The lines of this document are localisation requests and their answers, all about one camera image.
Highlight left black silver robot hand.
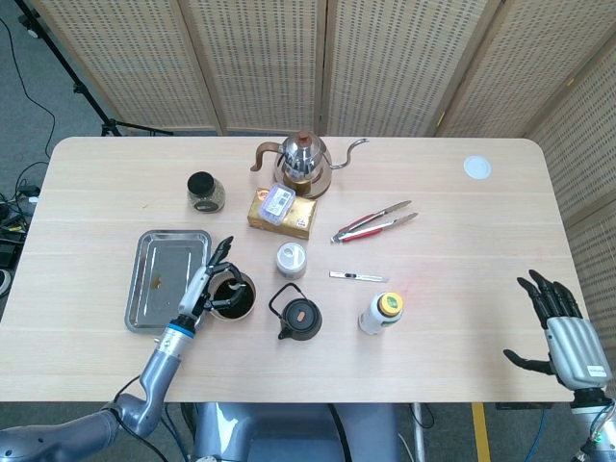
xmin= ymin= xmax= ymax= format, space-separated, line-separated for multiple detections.
xmin=177 ymin=235 xmax=245 ymax=332

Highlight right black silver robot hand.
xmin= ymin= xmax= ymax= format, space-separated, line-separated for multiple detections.
xmin=502 ymin=269 xmax=612 ymax=392

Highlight cup of dark coffee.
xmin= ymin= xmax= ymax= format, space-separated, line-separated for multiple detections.
xmin=205 ymin=269 xmax=258 ymax=322

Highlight stainless steel rectangular tray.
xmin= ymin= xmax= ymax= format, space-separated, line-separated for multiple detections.
xmin=124 ymin=229 xmax=213 ymax=334

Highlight gold cardboard box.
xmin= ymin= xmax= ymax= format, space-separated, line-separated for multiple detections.
xmin=246 ymin=186 xmax=319 ymax=241

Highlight clear toothpick container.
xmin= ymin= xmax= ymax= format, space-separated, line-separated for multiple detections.
xmin=275 ymin=241 xmax=308 ymax=280

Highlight glass jar with black lid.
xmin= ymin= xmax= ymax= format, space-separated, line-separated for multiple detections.
xmin=186 ymin=171 xmax=226 ymax=215

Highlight black cast iron teapot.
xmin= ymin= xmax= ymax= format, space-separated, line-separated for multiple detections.
xmin=268 ymin=282 xmax=323 ymax=342

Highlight clear box with purple contents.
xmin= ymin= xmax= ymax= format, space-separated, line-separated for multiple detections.
xmin=258 ymin=182 xmax=297 ymax=227

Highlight woven folding screen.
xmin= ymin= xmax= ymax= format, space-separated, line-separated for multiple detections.
xmin=522 ymin=50 xmax=616 ymax=347
xmin=29 ymin=0 xmax=616 ymax=141

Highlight blue grey robot torso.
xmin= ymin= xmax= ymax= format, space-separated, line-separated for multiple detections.
xmin=192 ymin=402 xmax=401 ymax=462

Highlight silver utility knife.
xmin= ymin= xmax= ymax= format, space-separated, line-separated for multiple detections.
xmin=328 ymin=269 xmax=389 ymax=283

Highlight steel gooseneck kettle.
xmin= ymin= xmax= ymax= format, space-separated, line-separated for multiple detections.
xmin=249 ymin=129 xmax=371 ymax=187

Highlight white table leg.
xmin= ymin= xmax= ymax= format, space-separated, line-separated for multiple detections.
xmin=412 ymin=402 xmax=430 ymax=462

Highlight white drink bottle yellow cap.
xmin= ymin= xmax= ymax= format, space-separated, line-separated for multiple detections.
xmin=357 ymin=291 xmax=404 ymax=336

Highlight black tripod stand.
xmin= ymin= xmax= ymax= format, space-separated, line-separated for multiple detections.
xmin=12 ymin=0 xmax=174 ymax=138

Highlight steel tongs with red handles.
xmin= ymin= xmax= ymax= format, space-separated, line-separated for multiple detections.
xmin=330 ymin=199 xmax=420 ymax=244

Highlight black floor cable bundle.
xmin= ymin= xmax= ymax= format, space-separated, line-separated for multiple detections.
xmin=0 ymin=161 xmax=49 ymax=242

